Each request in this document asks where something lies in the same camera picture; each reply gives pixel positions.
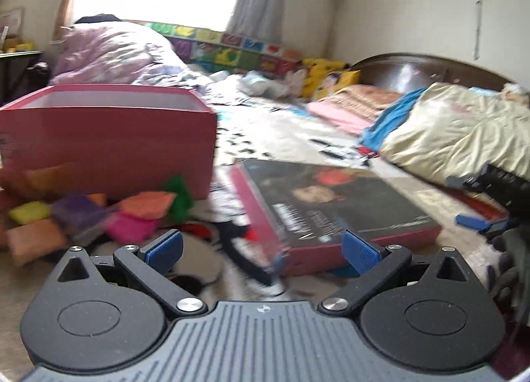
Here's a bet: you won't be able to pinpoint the blue towel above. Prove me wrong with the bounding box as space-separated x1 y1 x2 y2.
358 87 430 152

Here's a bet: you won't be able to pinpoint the yellow plush toy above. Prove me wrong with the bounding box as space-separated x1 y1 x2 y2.
299 58 349 97

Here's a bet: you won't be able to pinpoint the pink pillow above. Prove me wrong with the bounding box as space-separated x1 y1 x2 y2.
307 100 375 135

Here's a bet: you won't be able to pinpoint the yellow cartoon pillow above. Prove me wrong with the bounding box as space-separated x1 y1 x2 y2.
312 69 362 102

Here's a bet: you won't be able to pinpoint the dark wooden headboard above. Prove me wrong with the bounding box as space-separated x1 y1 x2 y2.
350 53 517 94

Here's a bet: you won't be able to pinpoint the dark printed box lid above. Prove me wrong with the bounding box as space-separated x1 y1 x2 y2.
230 159 442 277

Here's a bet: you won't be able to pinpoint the dark red clothing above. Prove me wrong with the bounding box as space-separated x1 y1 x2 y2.
491 341 526 379

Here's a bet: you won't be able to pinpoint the purple quilt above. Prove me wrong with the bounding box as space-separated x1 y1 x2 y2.
50 23 220 91

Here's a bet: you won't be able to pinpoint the dark desk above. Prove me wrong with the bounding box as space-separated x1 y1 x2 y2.
0 50 44 106

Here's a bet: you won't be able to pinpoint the white plastic bags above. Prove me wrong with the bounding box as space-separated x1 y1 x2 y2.
237 69 304 98

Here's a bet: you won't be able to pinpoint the person's right hand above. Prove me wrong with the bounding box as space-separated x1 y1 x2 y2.
491 227 530 322

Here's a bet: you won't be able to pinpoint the beige patterned blanket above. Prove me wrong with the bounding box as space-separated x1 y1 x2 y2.
330 84 405 119

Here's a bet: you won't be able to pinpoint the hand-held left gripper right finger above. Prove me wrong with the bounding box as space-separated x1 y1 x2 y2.
318 230 478 319

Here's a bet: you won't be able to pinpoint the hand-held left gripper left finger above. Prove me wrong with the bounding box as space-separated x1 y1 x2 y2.
55 230 208 317

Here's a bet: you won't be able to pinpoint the hanging wall cord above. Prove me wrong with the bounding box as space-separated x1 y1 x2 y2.
473 0 483 61

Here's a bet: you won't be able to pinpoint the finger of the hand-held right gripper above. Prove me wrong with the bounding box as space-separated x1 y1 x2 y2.
446 172 490 192
454 212 515 239

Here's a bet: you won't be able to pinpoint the yellow boxes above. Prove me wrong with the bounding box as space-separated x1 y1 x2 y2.
2 36 36 53

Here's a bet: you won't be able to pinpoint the picture frame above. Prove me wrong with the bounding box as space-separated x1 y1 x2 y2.
0 7 24 42

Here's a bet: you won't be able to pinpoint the pile of coloured clay packets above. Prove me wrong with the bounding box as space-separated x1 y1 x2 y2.
0 164 196 263

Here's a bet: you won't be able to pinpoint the colourful foam wall mat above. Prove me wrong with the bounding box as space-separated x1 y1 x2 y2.
145 21 304 77

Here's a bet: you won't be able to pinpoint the pink cardboard box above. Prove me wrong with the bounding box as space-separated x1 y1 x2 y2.
0 84 219 201

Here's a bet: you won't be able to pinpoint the cream quilt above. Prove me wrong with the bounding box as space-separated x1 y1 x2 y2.
379 81 530 197

